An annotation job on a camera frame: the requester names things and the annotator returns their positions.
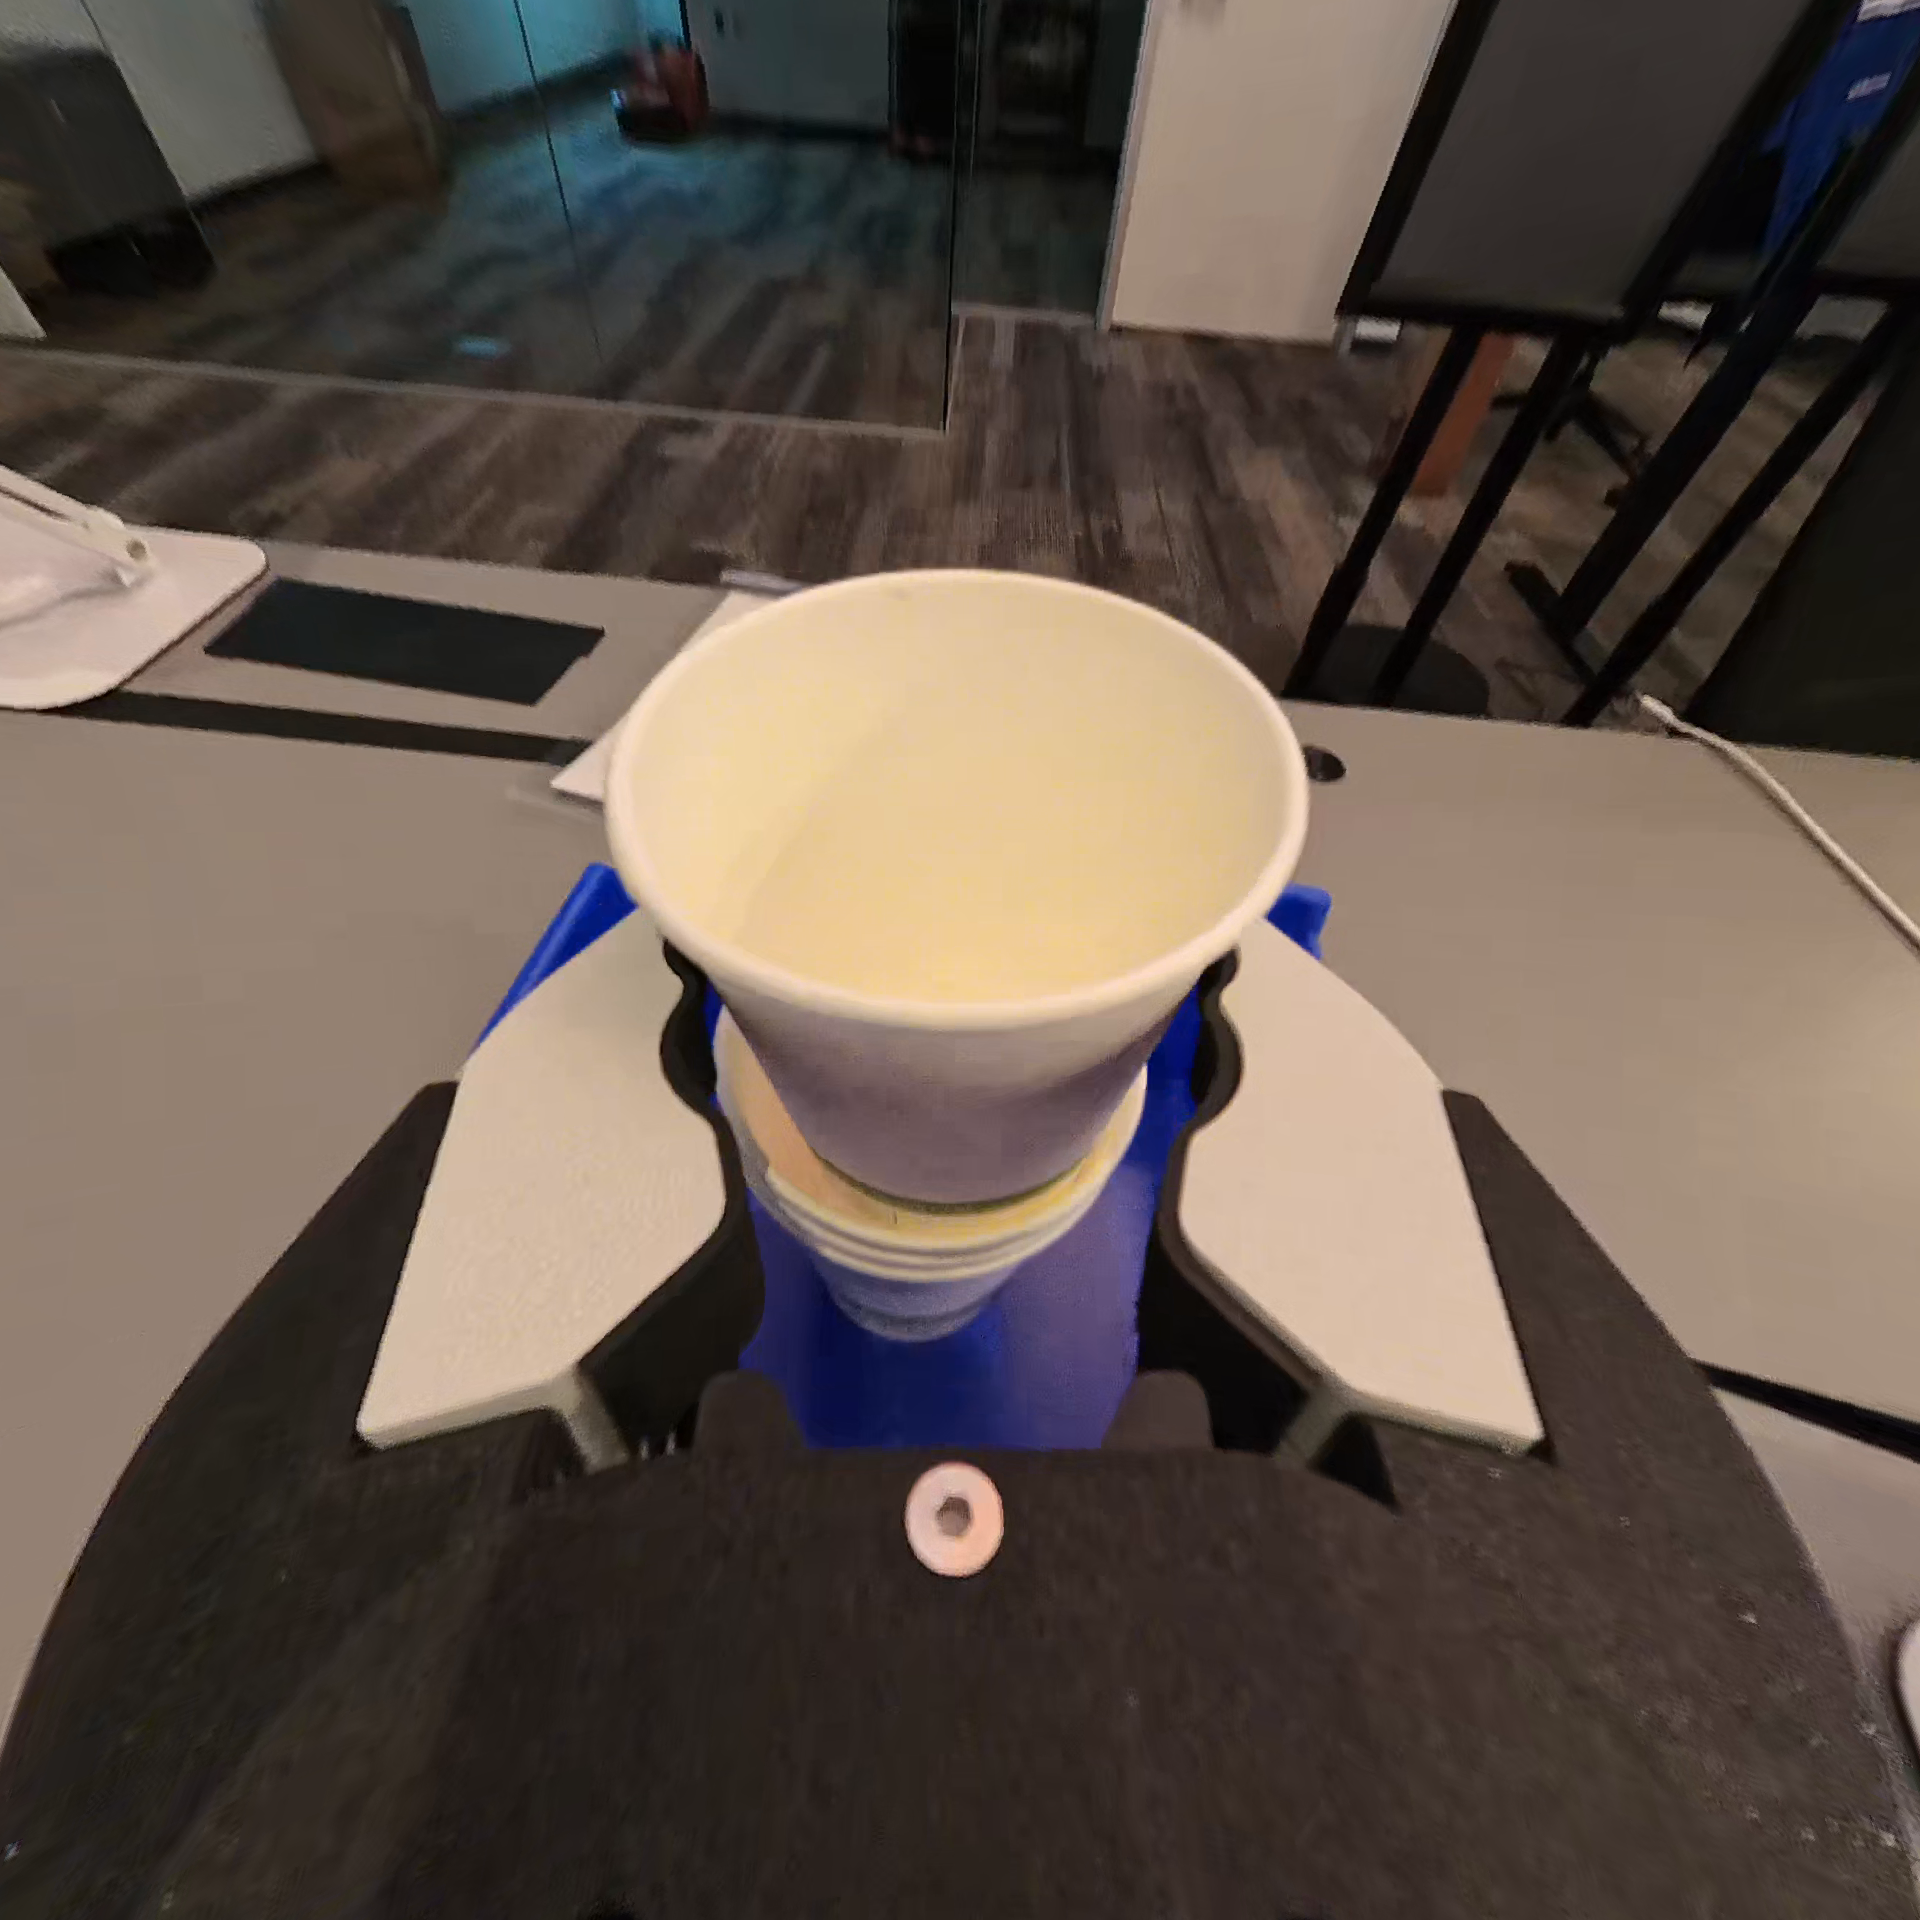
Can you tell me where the brown cardboard box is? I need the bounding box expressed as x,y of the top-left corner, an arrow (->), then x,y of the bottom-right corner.
275,0 -> 446,192

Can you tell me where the black easel stand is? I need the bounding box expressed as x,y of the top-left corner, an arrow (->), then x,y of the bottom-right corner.
1282,0 -> 1668,717
1509,93 -> 1920,731

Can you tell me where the white clipboard stand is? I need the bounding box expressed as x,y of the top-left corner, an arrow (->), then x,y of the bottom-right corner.
0,462 -> 268,713

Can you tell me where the brown wooden post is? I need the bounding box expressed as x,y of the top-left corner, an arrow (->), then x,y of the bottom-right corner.
1413,331 -> 1521,500

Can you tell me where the white cable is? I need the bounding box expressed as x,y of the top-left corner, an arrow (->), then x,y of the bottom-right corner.
1632,689 -> 1920,958

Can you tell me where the stack of nested paper cups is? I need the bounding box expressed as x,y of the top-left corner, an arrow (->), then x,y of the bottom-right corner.
711,1007 -> 1154,1345

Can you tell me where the large blue plastic bin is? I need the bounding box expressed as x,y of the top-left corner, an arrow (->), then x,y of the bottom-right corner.
476,858 -> 1336,1454

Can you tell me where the dark display board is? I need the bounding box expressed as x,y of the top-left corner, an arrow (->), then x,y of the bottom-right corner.
1336,0 -> 1862,338

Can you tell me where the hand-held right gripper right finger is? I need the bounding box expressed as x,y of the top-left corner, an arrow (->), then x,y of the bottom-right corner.
1137,919 -> 1547,1470

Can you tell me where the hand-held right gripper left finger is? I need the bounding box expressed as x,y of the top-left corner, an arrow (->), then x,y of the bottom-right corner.
353,927 -> 771,1470

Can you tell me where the blue cloth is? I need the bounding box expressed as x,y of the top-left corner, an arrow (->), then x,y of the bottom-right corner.
1757,0 -> 1920,265

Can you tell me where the white paper cup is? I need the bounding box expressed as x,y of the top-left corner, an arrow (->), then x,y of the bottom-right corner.
603,568 -> 1310,1209

